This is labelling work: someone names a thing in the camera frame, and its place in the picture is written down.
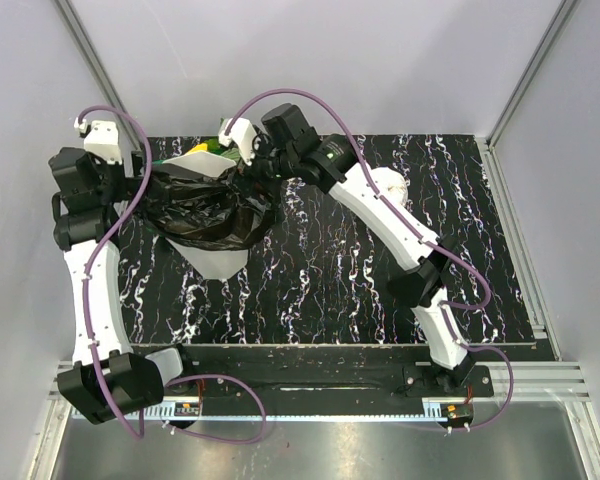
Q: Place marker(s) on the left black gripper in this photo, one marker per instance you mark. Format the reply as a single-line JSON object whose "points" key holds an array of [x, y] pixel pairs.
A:
{"points": [[127, 183]]}

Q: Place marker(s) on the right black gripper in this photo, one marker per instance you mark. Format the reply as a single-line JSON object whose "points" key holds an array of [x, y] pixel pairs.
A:
{"points": [[264, 145]]}

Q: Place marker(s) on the black trash bag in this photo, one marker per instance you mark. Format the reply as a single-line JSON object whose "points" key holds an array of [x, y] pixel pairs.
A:
{"points": [[230, 212]]}

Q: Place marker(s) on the white translucent trash bin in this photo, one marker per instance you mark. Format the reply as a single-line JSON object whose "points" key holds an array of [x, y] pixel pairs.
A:
{"points": [[211, 265]]}

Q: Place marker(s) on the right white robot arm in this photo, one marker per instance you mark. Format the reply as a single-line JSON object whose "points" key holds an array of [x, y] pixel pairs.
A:
{"points": [[422, 255]]}

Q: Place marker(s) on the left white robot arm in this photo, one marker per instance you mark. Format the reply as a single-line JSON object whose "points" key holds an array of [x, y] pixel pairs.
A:
{"points": [[107, 378]]}

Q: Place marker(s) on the green leafy toy plant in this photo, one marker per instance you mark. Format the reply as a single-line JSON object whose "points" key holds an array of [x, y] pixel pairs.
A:
{"points": [[214, 146]]}

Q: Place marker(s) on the yellow toy vegetable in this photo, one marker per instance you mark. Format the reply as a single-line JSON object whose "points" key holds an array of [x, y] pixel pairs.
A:
{"points": [[200, 147]]}

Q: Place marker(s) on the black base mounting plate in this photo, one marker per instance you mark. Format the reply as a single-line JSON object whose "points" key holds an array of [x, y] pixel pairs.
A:
{"points": [[205, 356]]}

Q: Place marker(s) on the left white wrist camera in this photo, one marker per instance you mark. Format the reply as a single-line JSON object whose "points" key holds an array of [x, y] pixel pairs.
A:
{"points": [[100, 138]]}

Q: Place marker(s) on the left aluminium frame post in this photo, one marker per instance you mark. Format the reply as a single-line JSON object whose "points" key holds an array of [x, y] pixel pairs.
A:
{"points": [[73, 23]]}

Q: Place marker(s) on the aluminium frame post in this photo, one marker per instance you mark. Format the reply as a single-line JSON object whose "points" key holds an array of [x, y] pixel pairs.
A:
{"points": [[552, 33], [73, 23]]}

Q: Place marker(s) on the white slotted cable duct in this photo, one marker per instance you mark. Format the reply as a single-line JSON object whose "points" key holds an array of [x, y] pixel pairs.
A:
{"points": [[172, 411]]}

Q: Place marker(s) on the right aluminium frame post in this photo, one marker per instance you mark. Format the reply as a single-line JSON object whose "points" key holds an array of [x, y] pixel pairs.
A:
{"points": [[552, 33]]}

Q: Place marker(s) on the aluminium front rail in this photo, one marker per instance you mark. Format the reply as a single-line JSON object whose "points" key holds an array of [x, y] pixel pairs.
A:
{"points": [[527, 381]]}

